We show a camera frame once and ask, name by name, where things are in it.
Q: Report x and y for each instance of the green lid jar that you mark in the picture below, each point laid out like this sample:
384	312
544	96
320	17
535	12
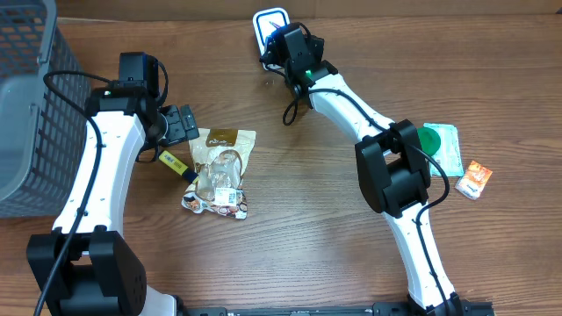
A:
430	140

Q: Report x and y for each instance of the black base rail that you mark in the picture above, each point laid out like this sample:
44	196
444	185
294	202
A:
466	308

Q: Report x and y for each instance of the orange tissue pack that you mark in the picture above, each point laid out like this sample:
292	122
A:
473	181

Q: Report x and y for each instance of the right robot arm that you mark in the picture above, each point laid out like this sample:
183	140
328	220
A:
392	169

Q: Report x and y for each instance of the brown snack bag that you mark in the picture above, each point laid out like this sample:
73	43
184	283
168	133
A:
220	158

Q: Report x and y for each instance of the yellow highlighter marker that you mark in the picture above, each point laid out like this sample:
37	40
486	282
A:
179	167

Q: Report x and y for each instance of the white barcode scanner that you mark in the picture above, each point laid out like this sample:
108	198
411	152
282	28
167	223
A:
268	26

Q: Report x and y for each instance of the teal wet wipes pack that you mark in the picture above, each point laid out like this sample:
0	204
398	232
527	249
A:
448	156

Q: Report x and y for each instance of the grey plastic mesh basket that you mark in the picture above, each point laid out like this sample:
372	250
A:
42	137

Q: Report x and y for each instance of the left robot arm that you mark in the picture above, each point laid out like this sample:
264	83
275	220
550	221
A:
84	266

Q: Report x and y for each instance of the red chocolate bar wrapper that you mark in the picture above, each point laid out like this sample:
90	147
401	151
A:
276	25

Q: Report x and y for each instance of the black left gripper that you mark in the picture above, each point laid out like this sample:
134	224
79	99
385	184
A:
179	124

